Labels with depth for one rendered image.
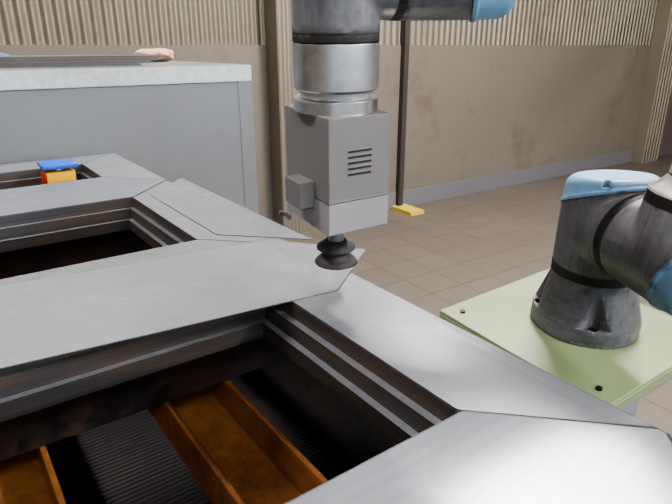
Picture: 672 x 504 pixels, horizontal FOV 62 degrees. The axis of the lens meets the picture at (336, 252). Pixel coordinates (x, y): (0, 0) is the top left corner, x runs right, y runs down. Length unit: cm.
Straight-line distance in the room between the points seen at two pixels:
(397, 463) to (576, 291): 54
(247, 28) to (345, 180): 287
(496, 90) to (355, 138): 414
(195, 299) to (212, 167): 99
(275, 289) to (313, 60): 23
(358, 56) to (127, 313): 31
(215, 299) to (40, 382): 16
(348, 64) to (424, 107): 362
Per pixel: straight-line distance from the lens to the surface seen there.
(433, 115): 416
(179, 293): 58
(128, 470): 87
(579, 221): 81
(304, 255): 66
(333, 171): 48
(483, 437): 38
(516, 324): 88
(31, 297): 63
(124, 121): 144
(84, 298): 60
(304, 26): 49
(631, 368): 84
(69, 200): 99
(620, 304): 86
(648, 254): 71
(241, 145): 156
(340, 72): 48
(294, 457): 59
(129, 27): 311
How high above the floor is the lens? 110
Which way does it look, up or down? 20 degrees down
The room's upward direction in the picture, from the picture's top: straight up
